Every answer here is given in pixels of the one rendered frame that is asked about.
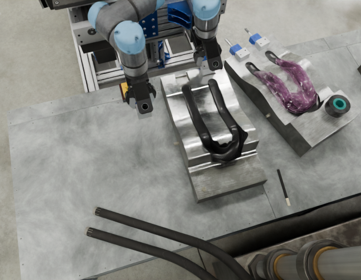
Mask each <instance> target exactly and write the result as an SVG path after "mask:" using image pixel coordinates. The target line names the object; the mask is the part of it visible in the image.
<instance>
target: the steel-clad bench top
mask: <svg viewBox="0 0 361 280"><path fill-rule="evenodd" d="M285 48H286V49H287V50H288V51H290V52H292V53H294V54H296V55H299V56H301V57H304V58H305V59H307V60H308V61H309V62H310V63H311V64H312V65H313V67H314V68H315V69H316V71H317V72H318V74H319V75H320V77H321V78H322V80H323V81H324V83H325V84H326V85H327V86H328V87H329V88H330V89H331V90H332V91H333V92H334V93H335V92H337V91H339V90H342V91H343V92H344V93H345V95H346V96H347V97H348V98H349V99H350V100H351V101H352V102H353V103H354V104H355V105H356V106H357V107H358V108H359V109H360V110H361V74H360V73H359V71H358V70H357V69H358V68H359V66H360V65H361V29H358V30H354V31H350V32H345V33H341V34H336V35H333V36H329V37H324V38H320V39H315V40H312V41H307V42H302V43H298V44H293V45H290V46H285ZM198 68H200V67H194V68H190V69H185V70H182V71H178V72H173V73H168V74H164V75H161V76H156V77H152V78H149V83H151V85H153V86H154V87H155V89H156V93H157V94H156V98H155V100H154V102H153V104H152V105H153V111H152V117H148V118H143V119H138V115H137V111H136V109H133V108H131V107H130V106H129V105H128V103H127V102H123V100H122V95H121V91H120V88H119V85H117V86H113V87H108V88H104V89H99V90H96V91H91V92H87V93H82V94H78V95H74V96H70V97H65V98H60V99H56V100H53V101H48V102H43V103H39V104H34V105H31V106H26V107H22V108H17V109H13V110H10V111H7V123H8V135H9V147H10V155H11V167H12V180H13V192H14V205H15V212H16V225H17V237H18V249H19V262H20V269H21V280H80V279H84V278H87V277H91V276H94V275H96V274H100V273H103V272H107V271H110V270H113V269H116V268H119V267H123V266H126V265H129V264H132V263H136V262H139V261H142V260H145V259H148V258H152V257H154V256H151V255H148V254H145V253H142V252H138V251H135V250H132V249H129V248H125V247H122V246H118V245H116V244H112V243H109V242H105V241H102V240H99V239H96V238H92V237H89V236H86V235H84V230H85V228H86V227H92V228H95V229H99V230H101V231H105V232H108V233H112V234H116V235H118V236H122V237H126V238H129V239H132V240H135V241H138V242H142V243H146V244H150V245H152V246H156V247H159V248H163V249H166V250H168V251H175V250H177V249H181V248H184V247H188V246H189V245H186V244H183V243H180V242H177V241H174V240H171V239H168V238H164V237H161V236H158V235H155V234H152V233H149V232H146V231H143V230H140V229H136V228H133V227H130V226H127V225H125V224H121V223H118V222H115V221H111V220H109V219H106V218H102V217H99V216H96V215H93V213H92V211H93V208H94V207H95V206H97V207H101V208H104V209H107V210H110V211H113V212H117V213H120V214H123V215H126V216H129V217H133V218H136V219H140V220H142V221H145V222H149V223H152V224H155V225H158V226H161V227H165V228H168V229H171V230H174V231H177V232H180V233H184V234H187V235H190V236H193V237H197V238H200V239H203V240H205V241H207V240H209V239H213V238H216V237H220V236H223V235H225V234H229V233H232V232H236V231H239V230H241V229H245V228H248V227H252V226H255V225H258V224H261V223H264V222H268V221H271V220H274V219H277V218H280V217H284V216H287V215H290V214H293V213H297V212H300V211H303V210H306V209H310V208H313V207H316V206H320V205H323V204H326V203H329V202H332V201H336V200H339V199H342V198H345V197H349V196H352V195H355V194H358V193H361V114H360V115H359V116H358V117H357V118H355V119H354V120H353V121H352V122H350V123H349V124H348V125H347V126H345V127H344V128H342V129H341V130H340V131H338V132H337V133H335V134H334V135H332V136H331V137H329V138H328V139H327V140H325V141H324V142H322V143H321V144H320V145H318V146H316V147H315V148H314V149H312V150H311V151H309V152H308V153H307V154H305V155H304V156H302V157H301V158H300V157H299V156H298V155H297V153H296V152H295V151H294V150H293V148H292V147H291V146H290V145H289V144H288V143H287V141H286V140H285V139H284V138H283V137H282V136H281V135H280V133H279V132H278V131H277V130H276V129H275V128H274V127H273V125H272V124H271V123H270V121H268V120H267V118H266V117H265V116H264V115H263V113H262V112H261V111H260V110H259V109H258V108H257V106H256V105H255V104H254V103H253V102H252V101H251V100H250V98H249V97H248V96H247V95H246V94H245V93H244V91H243V90H242V89H241V88H240V86H239V85H237V83H236V82H235V81H234V79H233V78H232V77H231V76H230V75H229V74H228V73H227V71H226V73H227V75H228V78H229V80H230V83H231V85H232V88H233V91H234V94H235V96H236V98H237V101H238V103H239V105H240V107H241V109H242V111H243V112H244V113H245V115H246V116H247V117H248V118H249V120H250V121H251V122H252V124H253V125H254V128H255V130H256V132H257V135H258V137H259V143H258V145H257V147H256V151H257V155H258V157H259V160H260V162H261V164H262V167H263V169H264V171H265V174H266V176H267V179H268V180H267V181H266V182H265V183H264V184H263V185H260V186H256V187H253V188H249V189H245V190H243V191H239V192H235V193H232V194H228V195H226V196H222V197H218V198H215V199H211V200H208V201H205V202H201V203H198V204H197V202H196V200H195V196H194V193H193V190H192V186H191V183H190V180H189V177H188V173H187V170H186V168H185V164H184V161H183V158H182V154H181V151H180V149H179V145H176V146H175V145H174V143H175V142H177V139H176V135H175V132H174V129H173V126H172V123H171V119H170V117H169V113H168V110H167V107H166V103H165V101H164V98H163V94H162V91H161V77H164V76H168V75H171V74H175V76H177V75H180V74H185V73H186V71H190V70H193V69H198ZM277 169H279V170H280V173H281V176H282V180H283V183H284V186H285V190H286V192H287V196H288V199H289V203H290V206H288V205H287V201H286V199H285V195H284V192H283V188H282V185H281V182H280V179H279V176H278V172H277Z"/></svg>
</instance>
